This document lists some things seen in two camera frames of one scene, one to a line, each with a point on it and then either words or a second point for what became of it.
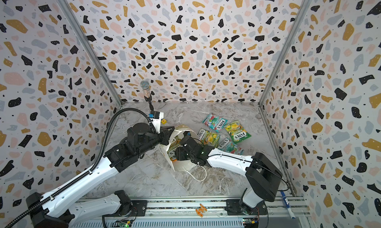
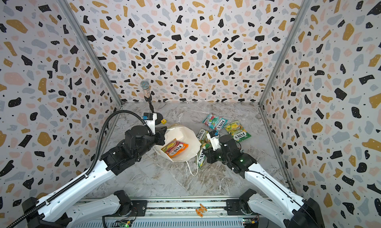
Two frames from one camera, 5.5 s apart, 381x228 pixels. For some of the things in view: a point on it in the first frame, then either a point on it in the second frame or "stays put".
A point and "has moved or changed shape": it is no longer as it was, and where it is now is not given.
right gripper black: x=182 y=152 to x=210 y=154
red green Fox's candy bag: x=215 y=122 stays put
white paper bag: x=169 y=149 has moved or changed shape
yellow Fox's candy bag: x=172 y=150 has moved or changed shape
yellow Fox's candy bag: x=209 y=138 stays put
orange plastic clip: x=201 y=210 stays put
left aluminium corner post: x=88 y=43 stays put
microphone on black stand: x=145 y=85 stays put
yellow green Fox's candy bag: x=236 y=132 stays put
